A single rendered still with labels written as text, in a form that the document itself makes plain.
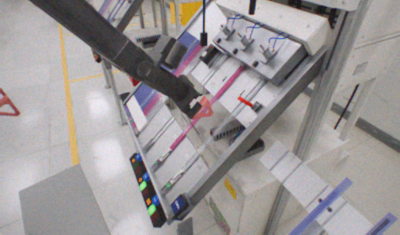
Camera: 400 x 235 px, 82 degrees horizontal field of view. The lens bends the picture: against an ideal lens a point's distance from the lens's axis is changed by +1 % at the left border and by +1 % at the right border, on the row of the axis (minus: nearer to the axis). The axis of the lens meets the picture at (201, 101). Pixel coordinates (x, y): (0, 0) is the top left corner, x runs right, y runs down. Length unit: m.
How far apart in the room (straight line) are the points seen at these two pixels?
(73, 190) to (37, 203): 0.13
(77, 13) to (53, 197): 0.87
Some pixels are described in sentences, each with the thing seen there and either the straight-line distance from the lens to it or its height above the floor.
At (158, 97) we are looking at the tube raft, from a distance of 1.08.
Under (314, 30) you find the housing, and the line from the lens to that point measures 0.72.
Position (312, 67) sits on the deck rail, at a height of 1.15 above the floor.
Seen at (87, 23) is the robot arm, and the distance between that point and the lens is 0.45.
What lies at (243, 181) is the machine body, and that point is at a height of 0.62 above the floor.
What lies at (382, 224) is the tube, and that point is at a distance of 0.55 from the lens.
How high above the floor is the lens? 1.46
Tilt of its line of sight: 36 degrees down
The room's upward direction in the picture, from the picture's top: straight up
